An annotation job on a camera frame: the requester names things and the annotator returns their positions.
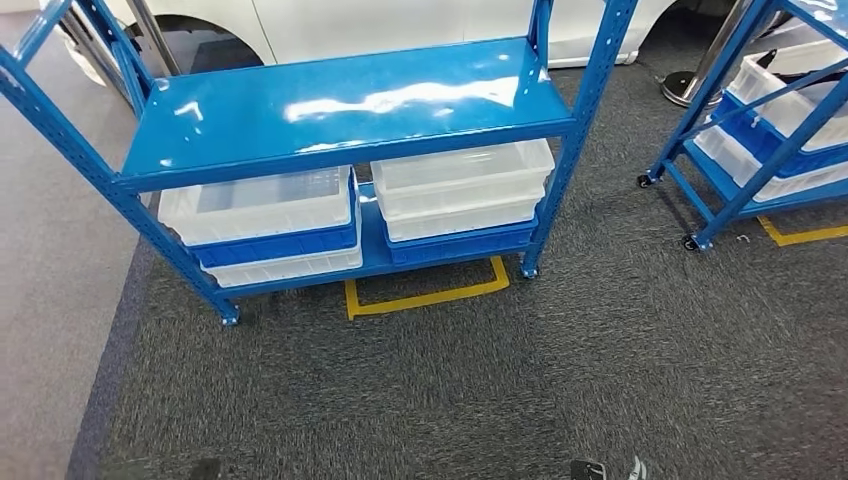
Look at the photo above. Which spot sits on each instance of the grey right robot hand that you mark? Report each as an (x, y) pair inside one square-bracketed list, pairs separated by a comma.
[(586, 472)]

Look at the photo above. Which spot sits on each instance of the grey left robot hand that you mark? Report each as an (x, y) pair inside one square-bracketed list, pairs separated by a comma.
[(205, 470)]

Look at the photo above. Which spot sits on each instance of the blue metal shelf rack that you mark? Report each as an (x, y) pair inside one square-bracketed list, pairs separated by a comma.
[(331, 112)]

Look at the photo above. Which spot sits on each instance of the blue wheeled metal cart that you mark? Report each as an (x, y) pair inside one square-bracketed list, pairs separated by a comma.
[(722, 185)]

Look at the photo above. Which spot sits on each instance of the round metal stand base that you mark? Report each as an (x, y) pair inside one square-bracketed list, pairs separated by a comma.
[(676, 89)]

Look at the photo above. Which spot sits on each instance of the white car with red stripe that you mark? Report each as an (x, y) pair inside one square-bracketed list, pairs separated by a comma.
[(397, 26)]

